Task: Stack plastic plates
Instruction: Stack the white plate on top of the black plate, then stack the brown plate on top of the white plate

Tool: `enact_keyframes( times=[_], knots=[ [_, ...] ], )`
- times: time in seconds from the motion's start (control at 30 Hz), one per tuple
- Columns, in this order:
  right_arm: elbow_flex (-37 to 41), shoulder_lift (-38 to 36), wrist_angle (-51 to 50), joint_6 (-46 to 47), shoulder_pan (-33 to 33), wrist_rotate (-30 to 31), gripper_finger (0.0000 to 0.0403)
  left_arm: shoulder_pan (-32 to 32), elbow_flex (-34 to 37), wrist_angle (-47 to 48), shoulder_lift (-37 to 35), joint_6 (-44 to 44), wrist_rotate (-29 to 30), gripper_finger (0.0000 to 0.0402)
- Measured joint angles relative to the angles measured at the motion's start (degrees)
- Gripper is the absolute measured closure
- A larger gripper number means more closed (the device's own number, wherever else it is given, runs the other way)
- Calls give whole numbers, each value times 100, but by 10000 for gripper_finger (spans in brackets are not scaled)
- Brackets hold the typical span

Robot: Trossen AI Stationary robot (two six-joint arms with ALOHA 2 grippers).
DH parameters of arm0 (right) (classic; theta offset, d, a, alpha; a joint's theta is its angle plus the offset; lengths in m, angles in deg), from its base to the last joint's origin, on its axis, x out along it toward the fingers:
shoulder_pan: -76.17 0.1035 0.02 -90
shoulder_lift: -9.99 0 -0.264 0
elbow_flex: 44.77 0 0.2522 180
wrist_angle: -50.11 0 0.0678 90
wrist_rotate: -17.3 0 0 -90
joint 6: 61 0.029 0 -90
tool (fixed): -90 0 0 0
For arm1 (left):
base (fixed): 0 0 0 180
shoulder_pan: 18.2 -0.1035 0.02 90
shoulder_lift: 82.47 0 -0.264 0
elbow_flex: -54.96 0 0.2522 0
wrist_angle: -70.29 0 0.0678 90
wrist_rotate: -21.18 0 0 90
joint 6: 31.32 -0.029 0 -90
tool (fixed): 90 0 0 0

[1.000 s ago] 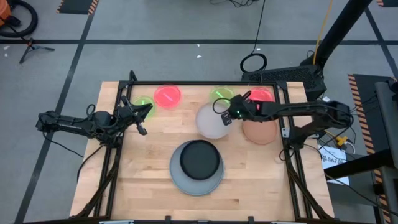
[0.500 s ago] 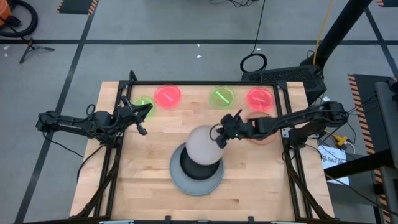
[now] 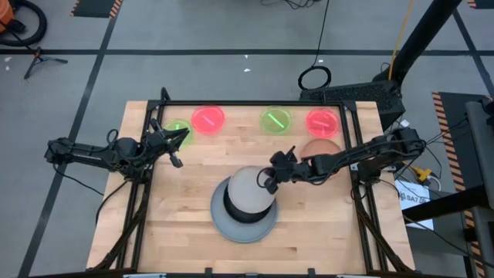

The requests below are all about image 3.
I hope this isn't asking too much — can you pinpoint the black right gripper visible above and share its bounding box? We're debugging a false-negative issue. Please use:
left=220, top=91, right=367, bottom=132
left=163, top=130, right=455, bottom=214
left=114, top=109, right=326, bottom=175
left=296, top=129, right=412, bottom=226
left=269, top=144, right=306, bottom=185

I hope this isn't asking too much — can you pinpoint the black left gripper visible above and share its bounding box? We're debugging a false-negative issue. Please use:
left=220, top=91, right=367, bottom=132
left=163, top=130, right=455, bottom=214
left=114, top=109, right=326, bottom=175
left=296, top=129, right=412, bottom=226
left=144, top=117, right=191, bottom=156

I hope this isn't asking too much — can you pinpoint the small orange plastic plate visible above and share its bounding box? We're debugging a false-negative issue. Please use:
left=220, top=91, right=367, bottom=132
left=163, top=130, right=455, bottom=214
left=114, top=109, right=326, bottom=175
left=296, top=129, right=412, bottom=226
left=299, top=138, right=344, bottom=181

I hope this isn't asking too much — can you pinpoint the small light grey plate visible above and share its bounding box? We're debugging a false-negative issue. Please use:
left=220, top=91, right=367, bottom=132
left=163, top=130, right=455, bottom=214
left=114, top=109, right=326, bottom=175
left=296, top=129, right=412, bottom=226
left=226, top=165, right=277, bottom=215

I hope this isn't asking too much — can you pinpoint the small black plastic plate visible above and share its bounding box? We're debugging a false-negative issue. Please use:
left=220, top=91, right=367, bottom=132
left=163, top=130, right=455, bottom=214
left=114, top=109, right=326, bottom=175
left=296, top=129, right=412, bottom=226
left=222, top=184, right=277, bottom=225

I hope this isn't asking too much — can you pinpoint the large grey plastic plate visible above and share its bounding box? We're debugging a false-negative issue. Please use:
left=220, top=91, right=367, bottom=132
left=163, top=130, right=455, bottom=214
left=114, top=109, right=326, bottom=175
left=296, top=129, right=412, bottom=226
left=209, top=175, right=279, bottom=245

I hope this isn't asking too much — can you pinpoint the clear green plastic plate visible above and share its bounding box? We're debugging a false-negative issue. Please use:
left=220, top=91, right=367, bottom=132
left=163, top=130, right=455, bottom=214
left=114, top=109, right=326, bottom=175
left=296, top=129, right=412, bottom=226
left=259, top=105, right=295, bottom=137
left=161, top=117, right=195, bottom=148

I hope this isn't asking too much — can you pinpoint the clear pink plastic plate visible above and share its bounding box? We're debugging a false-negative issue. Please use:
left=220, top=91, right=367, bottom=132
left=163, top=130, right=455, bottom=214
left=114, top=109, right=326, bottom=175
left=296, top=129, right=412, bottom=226
left=190, top=104, right=227, bottom=137
left=305, top=107, right=341, bottom=140

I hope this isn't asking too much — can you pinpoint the black computer case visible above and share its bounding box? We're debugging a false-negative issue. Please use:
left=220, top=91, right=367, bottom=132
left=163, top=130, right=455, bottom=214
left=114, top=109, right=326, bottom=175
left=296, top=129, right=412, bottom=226
left=299, top=80, right=407, bottom=131

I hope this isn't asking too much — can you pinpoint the white paper label sheet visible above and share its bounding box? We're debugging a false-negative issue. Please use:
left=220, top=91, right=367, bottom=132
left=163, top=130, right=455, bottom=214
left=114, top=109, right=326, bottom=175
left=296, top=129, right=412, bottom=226
left=394, top=178, right=435, bottom=232

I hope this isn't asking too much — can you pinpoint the black tripod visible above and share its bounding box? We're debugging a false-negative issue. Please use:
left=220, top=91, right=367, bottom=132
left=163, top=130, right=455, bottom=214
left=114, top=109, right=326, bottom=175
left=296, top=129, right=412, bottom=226
left=23, top=46, right=69, bottom=80

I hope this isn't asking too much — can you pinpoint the long hazard striped floor mat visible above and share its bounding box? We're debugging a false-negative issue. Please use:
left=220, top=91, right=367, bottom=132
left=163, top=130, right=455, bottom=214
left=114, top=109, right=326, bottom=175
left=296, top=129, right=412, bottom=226
left=431, top=91, right=494, bottom=278

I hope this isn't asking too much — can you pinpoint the black cross beam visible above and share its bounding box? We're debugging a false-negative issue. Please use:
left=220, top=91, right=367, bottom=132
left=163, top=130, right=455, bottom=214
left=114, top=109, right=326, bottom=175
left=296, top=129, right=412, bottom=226
left=401, top=184, right=490, bottom=224

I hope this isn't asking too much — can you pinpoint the black slanted pole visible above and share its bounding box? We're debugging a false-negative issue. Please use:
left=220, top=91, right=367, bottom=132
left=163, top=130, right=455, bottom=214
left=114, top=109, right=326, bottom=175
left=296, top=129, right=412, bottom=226
left=371, top=0, right=463, bottom=84

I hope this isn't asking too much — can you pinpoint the orange vacuum cleaner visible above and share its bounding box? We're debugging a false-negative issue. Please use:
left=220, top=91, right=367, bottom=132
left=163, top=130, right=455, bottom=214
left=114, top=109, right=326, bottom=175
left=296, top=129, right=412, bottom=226
left=0, top=0, right=17, bottom=34

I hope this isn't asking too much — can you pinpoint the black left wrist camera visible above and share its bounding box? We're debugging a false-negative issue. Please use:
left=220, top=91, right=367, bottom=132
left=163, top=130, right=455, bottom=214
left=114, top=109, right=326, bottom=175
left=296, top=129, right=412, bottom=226
left=168, top=150, right=184, bottom=169

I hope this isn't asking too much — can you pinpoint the black right gripper cable loop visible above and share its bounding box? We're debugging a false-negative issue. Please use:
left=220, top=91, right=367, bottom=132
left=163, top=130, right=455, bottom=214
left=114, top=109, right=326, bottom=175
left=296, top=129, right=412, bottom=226
left=255, top=166, right=273, bottom=189

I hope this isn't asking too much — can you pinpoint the black metal table frame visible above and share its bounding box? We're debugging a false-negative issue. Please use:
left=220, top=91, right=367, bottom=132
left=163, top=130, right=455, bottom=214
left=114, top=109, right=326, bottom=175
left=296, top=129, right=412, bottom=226
left=86, top=86, right=416, bottom=273

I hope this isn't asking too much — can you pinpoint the black coiled floor cable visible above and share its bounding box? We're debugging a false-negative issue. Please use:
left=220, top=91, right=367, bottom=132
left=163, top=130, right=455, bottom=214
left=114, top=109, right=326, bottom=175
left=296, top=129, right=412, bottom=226
left=297, top=0, right=333, bottom=91

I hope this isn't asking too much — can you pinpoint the yellow cable connector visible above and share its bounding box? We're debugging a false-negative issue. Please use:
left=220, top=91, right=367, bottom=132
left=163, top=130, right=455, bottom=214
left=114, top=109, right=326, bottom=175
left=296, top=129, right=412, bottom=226
left=404, top=161, right=433, bottom=183

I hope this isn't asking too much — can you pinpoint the yellow hanging cable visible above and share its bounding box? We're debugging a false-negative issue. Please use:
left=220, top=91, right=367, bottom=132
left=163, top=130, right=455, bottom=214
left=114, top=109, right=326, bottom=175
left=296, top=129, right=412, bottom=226
left=387, top=0, right=417, bottom=81

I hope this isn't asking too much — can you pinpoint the black vacuum hose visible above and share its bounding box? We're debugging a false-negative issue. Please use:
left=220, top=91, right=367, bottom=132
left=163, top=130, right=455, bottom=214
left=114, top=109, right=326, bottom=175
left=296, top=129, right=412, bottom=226
left=0, top=0, right=49, bottom=48

